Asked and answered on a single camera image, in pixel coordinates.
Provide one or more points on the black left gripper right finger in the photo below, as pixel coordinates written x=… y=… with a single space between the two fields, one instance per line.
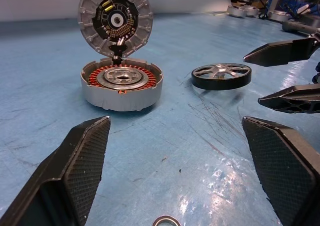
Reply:
x=287 y=171

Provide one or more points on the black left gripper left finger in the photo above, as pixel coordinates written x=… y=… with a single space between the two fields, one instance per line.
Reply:
x=75 y=166

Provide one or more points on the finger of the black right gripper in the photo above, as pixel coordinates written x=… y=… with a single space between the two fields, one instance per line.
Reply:
x=295 y=98
x=282 y=52

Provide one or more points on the round silver metal disc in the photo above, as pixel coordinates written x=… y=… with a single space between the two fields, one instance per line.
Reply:
x=86 y=18

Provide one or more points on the silver motor housing copper windings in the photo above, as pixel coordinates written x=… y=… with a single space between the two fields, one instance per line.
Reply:
x=125 y=103

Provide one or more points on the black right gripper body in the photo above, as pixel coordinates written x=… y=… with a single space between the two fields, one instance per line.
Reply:
x=317 y=77

